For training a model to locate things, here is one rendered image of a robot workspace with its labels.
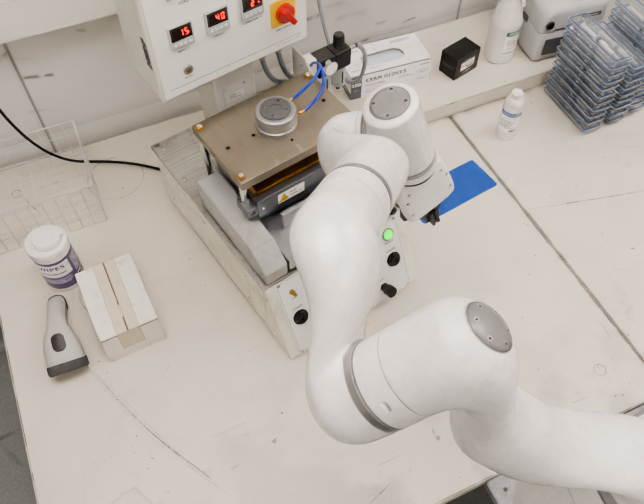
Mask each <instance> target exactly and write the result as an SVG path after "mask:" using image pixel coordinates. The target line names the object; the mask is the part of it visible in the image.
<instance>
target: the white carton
mask: <svg viewBox="0 0 644 504"><path fill-rule="evenodd" d="M361 45H362V46H363V47H364V48H365V49H366V52H367V67H366V71H365V74H364V76H363V78H362V79H361V81H360V82H358V83H356V84H348V83H346V82H345V84H344V85H343V86H342V87H343V88H344V90H345V92H346V94H347V95H348V97H349V99H350V100H354V99H358V98H362V97H365V96H369V95H370V94H371V93H372V92H373V91H374V90H375V89H377V88H378V87H380V86H382V85H385V84H388V83H404V84H407V85H412V84H416V83H420V82H423V81H427V80H429V76H430V69H431V58H430V56H429V54H428V52H427V50H426V49H425V47H424V46H423V44H422V43H421V42H420V40H419V39H418V37H417V36H416V34H415V33H414V32H410V33H406V34H402V35H398V36H394V37H389V38H385V39H381V40H377V41H373V42H369V43H365V44H361ZM362 65H363V54H362V52H361V50H360V49H359V48H355V49H352V50H351V64H350V65H348V66H346V71H345V76H346V78H348V79H349V80H355V79H357V78H358V77H359V75H360V73H361V69H362Z"/></svg>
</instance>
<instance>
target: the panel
mask: <svg viewBox="0 0 644 504"><path fill-rule="evenodd" d="M387 230H391V231H392V232H393V236H392V238H391V239H389V240H386V239H385V238H384V234H385V232H386V231H387ZM378 240H379V244H380V250H381V265H380V272H379V277H378V282H377V286H376V290H375V294H374V297H373V301H372V304H371V308H370V310H371V309H372V308H374V307H375V306H377V305H378V304H380V303H381V302H383V301H385V300H386V299H388V298H389V297H388V296H386V295H385V294H384V292H383V291H382V290H380V289H381V285H382V284H384V283H385V282H386V283H387V284H391V285H392V286H394V287H395V288H396V289H397V292H398V291H400V290H402V289H403V288H405V287H406V286H408V285H409V284H411V282H410V277H409V273H408V268H407V264H406V260H405V255H404V251H403V246H402V242H401V237H400V233H399V229H398V224H397V220H396V215H395V214H394V215H392V216H390V217H388V218H387V220H386V222H385V224H384V226H383V228H382V230H381V231H380V233H379V235H378ZM394 253H397V254H399V255H400V262H399V263H398V264H397V265H396V266H391V265H390V264H389V258H390V256H391V255H392V254H394ZM274 288H275V291H276V293H277V296H278V299H279V302H280V304H281V307H282V310H283V312H284V315H285V318H286V320H287V323H288V326H289V328H290V331H291V334H292V336H293V339H294V342H295V344H296V347H297V350H298V352H299V355H301V354H302V353H304V352H305V351H307V350H309V346H310V334H311V324H310V312H309V305H308V300H307V296H306V292H305V289H304V286H303V283H302V280H301V278H300V275H299V272H296V273H294V274H293V275H291V276H289V277H288V278H286V279H284V280H282V281H281V282H279V283H277V284H276V285H274ZM300 311H305V312H307V313H308V320H307V321H306V322H305V323H304V324H298V323H297V322H296V320H295V318H296V315H297V314H298V313H299V312H300Z"/></svg>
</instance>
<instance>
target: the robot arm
mask: <svg viewBox="0 0 644 504"><path fill-rule="evenodd" d="M317 152H318V158H319V161H320V165H321V167H322V169H323V171H324V173H325V175H326V176H325V178H324V179H323V180H322V181H321V182H320V184H319V185H318V186H317V187H316V188H315V190H314V191H313V192H312V193H311V194H310V196H309V197H308V198H307V199H306V201H305V202H304V203H303V204H302V206H301V207H300V208H299V210H298V212H297V213H296V215H295V217H294V219H293V221H292V224H291V227H290V234H289V240H290V248H291V252H292V256H293V259H294V262H295V265H296V267H297V270H298V272H299V275H300V278H301V280H302V283H303V286H304V289H305V292H306V296H307V300H308V305H309V312H310V324H311V334H310V346H309V352H308V359H307V365H306V372H305V391H306V397H307V402H308V405H309V408H310V411H311V413H312V415H313V417H314V419H315V421H316V423H317V424H318V425H319V427H320V428H321V429H322V430H323V431H324V432H325V433H326V434H327V435H329V436H330V437H331V438H333V439H335V440H336V441H339V442H341V443H345V444H350V445H361V444H367V443H371V442H375V441H377V440H380V439H383V438H385V437H388V436H390V435H392V434H394V433H396V432H398V431H401V430H403V429H405V428H407V427H409V426H411V425H413V424H416V423H418V422H420V421H422V420H424V419H426V418H428V417H430V416H433V415H435V414H438V413H441V412H444V411H449V410H450V414H449V419H450V427H451V431H452V435H453V438H454V440H455V442H456V444H457V445H458V447H459V448H460V449H461V451H462V452H463V453H464V454H465V455H467V456H468V457H469V458H470V459H472V460H473V461H475V462H477V463H478V464H480V465H482V466H484V467H486V468H488V469H490V470H492V471H494V472H496V473H498V474H501V475H503V476H505V477H508V478H511V479H512V483H511V502H512V504H644V414H643V415H641V416H639V417H636V416H632V415H626V414H619V413H611V412H603V411H592V410H579V409H569V408H563V407H558V406H554V405H551V404H548V403H546V402H544V401H542V400H540V399H539V398H537V397H535V396H534V395H532V394H531V393H529V392H527V391H526V390H524V389H523V388H521V387H520V386H518V379H519V362H518V354H517V348H516V344H515V340H514V337H513V335H512V332H511V330H510V328H509V326H508V324H507V323H506V322H505V320H504V319H503V318H502V316H501V315H500V314H499V313H498V312H497V311H496V310H495V309H494V308H492V307H491V306H489V305H487V304H486V303H484V302H482V301H480V300H477V299H474V298H470V297H463V296H453V297H446V298H441V299H438V300H436V301H433V302H431V303H429V304H427V305H424V306H423V307H421V308H419V309H417V310H415V311H413V312H411V313H410V314H408V315H406V316H404V317H403V318H401V319H399V320H397V321H396V322H394V323H392V324H391V325H389V326H387V327H385V328H384V329H382V330H381V331H379V332H377V333H375V334H374V335H372V336H370V337H369V338H367V339H366V335H365V329H366V322H367V318H368V315H369V311H370V308H371V304H372V301H373V297H374V294H375V290H376V286H377V282H378V277H379V272H380V265H381V250H380V244H379V240H378V235H379V233H380V231H381V230H382V228H383V226H384V224H385V222H386V220H387V218H388V217H389V215H390V213H391V211H392V209H393V207H394V205H395V206H396V208H397V209H400V218H401V219H402V220H403V221H404V222H405V221H407V220H409V221H410V222H414V221H416V220H418V219H420V218H421V217H422V219H423V220H424V221H425V222H426V223H428V222H430V223H431V224H432V225H433V226H435V225H436V222H437V223H439V222H440V218H439V215H438V214H440V212H439V209H438V208H439V206H440V202H442V201H443V200H444V199H445V198H447V197H448V196H449V195H450V194H451V193H452V191H453V189H454V184H453V181H452V178H451V176H450V174H449V172H448V170H447V168H446V166H445V164H444V162H443V161H442V159H441V158H440V156H439V155H438V154H437V153H436V151H435V148H434V145H433V142H432V139H431V135H430V132H429V129H428V125H427V122H426V119H425V116H424V112H423V109H422V106H421V103H420V99H419V96H418V94H417V92H416V91H415V90H414V88H412V87H411V86H409V85H407V84H404V83H388V84H385V85H382V86H380V87H378V88H377V89H375V90H374V91H373V92H372V93H371V94H370V95H369V96H368V97H367V99H366V100H365V102H364V105H363V111H353V112H346V113H342V114H338V115H336V116H334V117H332V118H331V119H330V120H329V121H328V122H327V123H326V124H325V125H324V126H323V128H322V129H321V131H320V133H319V136H318V140H317Z"/></svg>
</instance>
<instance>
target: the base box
mask: <svg viewBox="0 0 644 504"><path fill-rule="evenodd" d="M156 157H157V161H158V164H159V167H160V170H161V174H162V177H163V180H164V184H165V187H166V190H167V194H168V196H169V197H170V198H171V200H172V201H173V202H174V204H175V205H176V206H177V208H178V209H179V210H180V212H181V213H182V214H183V216H184V217H185V218H186V220H187V221H188V222H189V224H190V225H191V226H192V227H193V229H194V230H195V231H196V233H197V234H198V235H199V237H200V238H201V239H202V241H203V242H204V243H205V245H206V246H207V247H208V249H209V250H210V251H211V253H212V254H213V255H214V257H215V258H216V259H217V261H218V262H219V263H220V264H221V266H222V267H223V268H224V270H225V271H226V272H227V274H228V275H229V276H230V278H231V279H232V280H233V282H234V283H235V284H236V286H237V287H238V288H239V290H240V291H241V292H242V294H243V295H244V296H245V298H246V299H247V300H248V301H249V303H250V304H251V305H252V307H253V308H254V309H255V311H256V312H257V313H258V315H259V316H260V317H261V319H262V320H263V321H264V323H265V324H266V325H267V327H268V329H269V331H270V332H271V333H272V334H273V336H274V337H275V338H276V340H277V341H278V342H279V344H280V345H281V346H282V348H283V349H284V350H285V352H286V353H287V354H288V356H289V357H290V358H291V359H293V358H294V357H296V356H297V355H299V352H298V350H297V347H296V344H295V342H294V339H293V336H292V334H291V331H290V328H289V326H288V323H287V320H286V318H285V315H284V312H283V310H282V307H281V304H280V302H279V299H278V296H277V293H276V291H275V288H274V285H273V286H272V287H270V288H268V289H267V290H265V291H262V290H261V289H260V288H259V286H258V285H257V284H256V282H255V281H254V280H253V279H252V277H251V276H250V275H249V273H248V272H247V271H246V270H245V268H244V267H243V266H242V264H241V263H240V262H239V261H238V259H237V258H236V257H235V255H234V254H233V253H232V252H231V250H230V249H229V248H228V246H227V245H226V244H225V243H224V241H223V240H222V239H221V237H220V236H219V235H218V234H217V232H216V231H215V230H214V228H213V227H212V226H211V225H210V223H209V222H208V221H207V219H206V218H205V217H204V216H203V214H202V213H201V212H200V210H199V209H198V208H197V207H196V205H195V204H194V203H193V201H192V200H191V199H190V198H189V196H188V195H187V194H186V192H185V191H184V190H183V189H182V187H181V186H180V185H179V183H178V182H177V181H176V180H175V178H174V177H173V176H172V174H171V173H170V172H169V171H168V169H167V168H166V167H165V165H164V164H163V163H162V162H161V160H160V159H159V158H158V156H157V155H156ZM395 215H396V220H397V224H398V229H399V233H400V237H401V242H402V246H403V251H404V255H405V260H406V264H407V268H408V273H409V277H410V282H412V281H414V280H415V279H417V277H416V273H415V268H414V264H413V259H412V255H411V250H410V245H409V241H408V236H407V232H406V227H405V223H404V221H403V220H402V219H401V218H400V211H398V212H396V213H395Z"/></svg>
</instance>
